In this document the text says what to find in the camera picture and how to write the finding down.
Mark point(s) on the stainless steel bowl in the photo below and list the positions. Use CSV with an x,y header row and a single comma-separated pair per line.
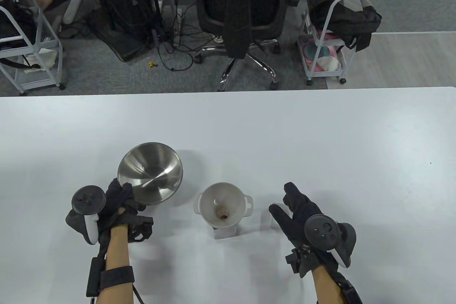
x,y
149,172

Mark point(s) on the pink and teal cloth bundle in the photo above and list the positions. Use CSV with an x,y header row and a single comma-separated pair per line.
x,y
326,58

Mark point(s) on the black office chair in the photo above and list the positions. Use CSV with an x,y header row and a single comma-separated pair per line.
x,y
267,68

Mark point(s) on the white plastic funnel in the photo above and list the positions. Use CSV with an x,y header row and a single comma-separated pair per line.
x,y
210,204

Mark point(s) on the white metal cart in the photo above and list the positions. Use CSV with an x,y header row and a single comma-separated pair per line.
x,y
50,44
326,74

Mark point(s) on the black bag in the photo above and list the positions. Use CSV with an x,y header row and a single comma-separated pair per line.
x,y
352,20
14,24

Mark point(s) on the clear glass coffee jar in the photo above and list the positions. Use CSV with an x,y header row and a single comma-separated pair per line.
x,y
225,232

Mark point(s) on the person's right forearm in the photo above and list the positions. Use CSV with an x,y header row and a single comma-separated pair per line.
x,y
326,286

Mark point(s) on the pile of dark red cranberries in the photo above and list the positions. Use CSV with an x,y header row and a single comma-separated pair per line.
x,y
223,216

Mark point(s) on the black sensor box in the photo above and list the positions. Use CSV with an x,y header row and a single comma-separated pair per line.
x,y
94,275

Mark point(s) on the person's left hand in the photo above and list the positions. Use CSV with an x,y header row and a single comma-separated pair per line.
x,y
117,200

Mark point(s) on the black round controller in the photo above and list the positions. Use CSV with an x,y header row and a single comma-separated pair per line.
x,y
88,200
320,231

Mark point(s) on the person's right hand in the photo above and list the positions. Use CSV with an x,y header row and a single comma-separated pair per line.
x,y
298,211

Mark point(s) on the black computer stand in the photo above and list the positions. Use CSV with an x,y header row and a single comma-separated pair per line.
x,y
121,8

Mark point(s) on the white cloth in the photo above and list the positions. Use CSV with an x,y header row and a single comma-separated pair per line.
x,y
44,56

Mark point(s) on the person's left forearm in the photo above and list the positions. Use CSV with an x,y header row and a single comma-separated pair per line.
x,y
117,247

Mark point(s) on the white square jar lid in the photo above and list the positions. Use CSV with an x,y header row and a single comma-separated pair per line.
x,y
266,220

